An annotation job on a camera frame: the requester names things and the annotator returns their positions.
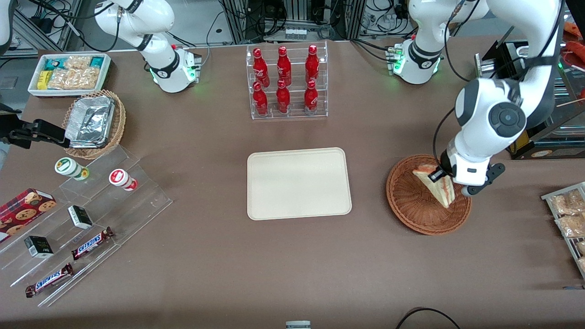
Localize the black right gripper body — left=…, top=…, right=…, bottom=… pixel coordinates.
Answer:
left=0, top=104, right=35, bottom=149

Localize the triangle sandwich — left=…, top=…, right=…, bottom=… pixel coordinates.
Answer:
left=413, top=164, right=455, bottom=208

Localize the aluminium foil tray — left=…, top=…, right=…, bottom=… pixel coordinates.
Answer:
left=65, top=96, right=115, bottom=148

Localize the brown round wicker basket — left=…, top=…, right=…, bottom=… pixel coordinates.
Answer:
left=386, top=154, right=472, bottom=236

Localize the light wicker basket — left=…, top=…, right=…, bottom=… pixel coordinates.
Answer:
left=62, top=89, right=126, bottom=159

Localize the white snack tray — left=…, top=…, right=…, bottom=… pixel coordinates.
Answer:
left=27, top=53, right=112, bottom=99

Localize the grey snack tray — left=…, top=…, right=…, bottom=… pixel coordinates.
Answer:
left=542, top=182, right=585, bottom=279

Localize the cream plastic tray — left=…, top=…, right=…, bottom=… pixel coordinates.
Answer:
left=247, top=147, right=352, bottom=221

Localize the green white cup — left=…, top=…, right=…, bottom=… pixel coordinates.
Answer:
left=55, top=157, right=90, bottom=181

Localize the red cookie box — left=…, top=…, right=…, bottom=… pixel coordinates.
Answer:
left=0, top=188, right=57, bottom=243

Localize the red white cup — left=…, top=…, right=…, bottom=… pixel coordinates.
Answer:
left=109, top=169, right=138, bottom=191

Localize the small black box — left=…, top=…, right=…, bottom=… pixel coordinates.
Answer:
left=68, top=205, right=93, bottom=229
left=24, top=236, right=54, bottom=259

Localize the clear acrylic stepped stand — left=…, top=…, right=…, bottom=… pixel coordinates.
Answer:
left=0, top=145, right=173, bottom=308

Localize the snickers chocolate bar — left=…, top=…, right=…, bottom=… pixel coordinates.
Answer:
left=71, top=227, right=114, bottom=261
left=25, top=263, right=74, bottom=298

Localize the red cola bottle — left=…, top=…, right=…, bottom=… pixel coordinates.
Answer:
left=253, top=82, right=268, bottom=116
left=304, top=80, right=319, bottom=115
left=277, top=46, right=292, bottom=86
left=253, top=48, right=270, bottom=87
left=305, top=44, right=319, bottom=83
left=276, top=80, right=291, bottom=114

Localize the clear acrylic bottle rack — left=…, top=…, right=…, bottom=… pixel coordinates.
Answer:
left=246, top=41, right=329, bottom=120

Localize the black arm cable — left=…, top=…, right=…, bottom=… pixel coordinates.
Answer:
left=432, top=107, right=457, bottom=172

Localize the aluminium frame shelf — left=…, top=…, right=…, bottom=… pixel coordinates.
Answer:
left=14, top=0, right=83, bottom=52

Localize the black table cable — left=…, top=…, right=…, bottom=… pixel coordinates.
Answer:
left=395, top=308, right=462, bottom=329

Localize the aluminium frame equipment rack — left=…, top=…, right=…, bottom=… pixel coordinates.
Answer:
left=219, top=0, right=412, bottom=44

